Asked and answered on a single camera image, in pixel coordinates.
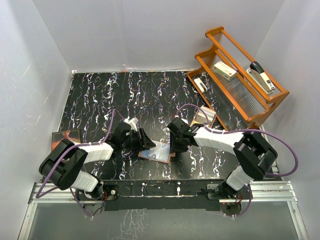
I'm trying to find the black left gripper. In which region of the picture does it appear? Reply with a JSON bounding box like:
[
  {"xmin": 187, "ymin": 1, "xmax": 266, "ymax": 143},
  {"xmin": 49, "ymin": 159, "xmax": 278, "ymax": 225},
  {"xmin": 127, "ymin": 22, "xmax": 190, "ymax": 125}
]
[{"xmin": 121, "ymin": 128, "xmax": 155, "ymax": 152}]

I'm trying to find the small white stapler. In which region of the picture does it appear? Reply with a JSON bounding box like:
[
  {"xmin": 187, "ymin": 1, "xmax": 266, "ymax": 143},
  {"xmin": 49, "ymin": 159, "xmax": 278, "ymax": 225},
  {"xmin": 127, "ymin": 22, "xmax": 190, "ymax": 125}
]
[{"xmin": 194, "ymin": 77, "xmax": 208, "ymax": 93}]

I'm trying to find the pink leather card holder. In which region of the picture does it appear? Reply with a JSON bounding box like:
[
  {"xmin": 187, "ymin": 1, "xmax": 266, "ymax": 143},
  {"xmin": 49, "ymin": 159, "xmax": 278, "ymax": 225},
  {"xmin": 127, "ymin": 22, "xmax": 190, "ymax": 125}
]
[{"xmin": 138, "ymin": 141, "xmax": 176, "ymax": 164}]

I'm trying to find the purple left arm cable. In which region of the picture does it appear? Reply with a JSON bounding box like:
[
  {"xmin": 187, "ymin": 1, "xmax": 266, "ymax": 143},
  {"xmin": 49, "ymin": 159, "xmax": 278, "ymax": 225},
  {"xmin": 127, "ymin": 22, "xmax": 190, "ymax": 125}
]
[{"xmin": 35, "ymin": 108, "xmax": 131, "ymax": 218}]

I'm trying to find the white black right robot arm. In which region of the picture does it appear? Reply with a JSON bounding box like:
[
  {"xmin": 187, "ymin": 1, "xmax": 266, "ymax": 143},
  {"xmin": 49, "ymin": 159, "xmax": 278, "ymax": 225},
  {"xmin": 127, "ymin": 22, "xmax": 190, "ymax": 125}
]
[{"xmin": 167, "ymin": 117, "xmax": 278, "ymax": 199}]

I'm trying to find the white staples box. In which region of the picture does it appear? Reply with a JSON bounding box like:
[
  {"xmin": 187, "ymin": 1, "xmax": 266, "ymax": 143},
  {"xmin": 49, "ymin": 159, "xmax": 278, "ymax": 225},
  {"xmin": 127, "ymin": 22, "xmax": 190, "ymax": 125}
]
[{"xmin": 213, "ymin": 61, "xmax": 238, "ymax": 81}]

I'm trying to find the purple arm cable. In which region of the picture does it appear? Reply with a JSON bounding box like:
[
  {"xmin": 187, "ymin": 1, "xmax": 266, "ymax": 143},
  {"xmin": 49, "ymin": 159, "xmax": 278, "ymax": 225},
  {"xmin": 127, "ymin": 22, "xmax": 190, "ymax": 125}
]
[
  {"xmin": 173, "ymin": 103, "xmax": 299, "ymax": 217},
  {"xmin": 35, "ymin": 108, "xmax": 131, "ymax": 218}
]

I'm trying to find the beige card tray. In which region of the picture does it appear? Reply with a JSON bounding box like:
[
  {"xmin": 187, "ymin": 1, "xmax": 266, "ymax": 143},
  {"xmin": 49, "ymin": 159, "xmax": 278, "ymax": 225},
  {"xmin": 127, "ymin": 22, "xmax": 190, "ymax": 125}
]
[{"xmin": 191, "ymin": 110, "xmax": 216, "ymax": 128}]

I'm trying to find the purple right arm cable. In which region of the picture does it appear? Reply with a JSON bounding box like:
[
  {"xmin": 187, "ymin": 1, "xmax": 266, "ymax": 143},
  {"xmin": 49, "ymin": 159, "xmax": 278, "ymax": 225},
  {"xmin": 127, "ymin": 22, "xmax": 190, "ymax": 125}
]
[{"xmin": 173, "ymin": 103, "xmax": 299, "ymax": 217}]

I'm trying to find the white card stack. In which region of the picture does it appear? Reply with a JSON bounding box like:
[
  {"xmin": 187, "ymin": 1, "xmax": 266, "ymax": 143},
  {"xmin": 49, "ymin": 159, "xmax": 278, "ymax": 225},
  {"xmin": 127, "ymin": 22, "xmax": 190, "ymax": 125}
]
[{"xmin": 201, "ymin": 106, "xmax": 216, "ymax": 121}]

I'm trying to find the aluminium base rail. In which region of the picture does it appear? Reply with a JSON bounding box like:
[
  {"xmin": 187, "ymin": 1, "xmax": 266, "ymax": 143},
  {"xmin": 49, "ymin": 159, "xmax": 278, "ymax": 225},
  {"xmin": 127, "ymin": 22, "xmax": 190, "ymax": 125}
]
[{"xmin": 18, "ymin": 179, "xmax": 308, "ymax": 240}]

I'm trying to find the orange wooden shelf rack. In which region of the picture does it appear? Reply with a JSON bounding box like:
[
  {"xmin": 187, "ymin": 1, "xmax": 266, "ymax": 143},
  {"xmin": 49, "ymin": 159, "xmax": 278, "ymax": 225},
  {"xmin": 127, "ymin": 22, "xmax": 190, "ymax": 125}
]
[{"xmin": 186, "ymin": 26, "xmax": 289, "ymax": 130}]

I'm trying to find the black beige stapler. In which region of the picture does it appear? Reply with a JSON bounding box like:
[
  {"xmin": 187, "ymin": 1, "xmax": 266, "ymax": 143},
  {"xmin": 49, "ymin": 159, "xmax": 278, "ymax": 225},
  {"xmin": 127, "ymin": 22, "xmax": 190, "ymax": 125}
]
[{"xmin": 246, "ymin": 61, "xmax": 275, "ymax": 94}]

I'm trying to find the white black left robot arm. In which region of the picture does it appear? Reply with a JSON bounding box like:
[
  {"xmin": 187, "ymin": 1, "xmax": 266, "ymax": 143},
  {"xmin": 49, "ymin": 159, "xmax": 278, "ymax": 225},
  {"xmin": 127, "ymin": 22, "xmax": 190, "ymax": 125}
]
[{"xmin": 39, "ymin": 118, "xmax": 156, "ymax": 200}]

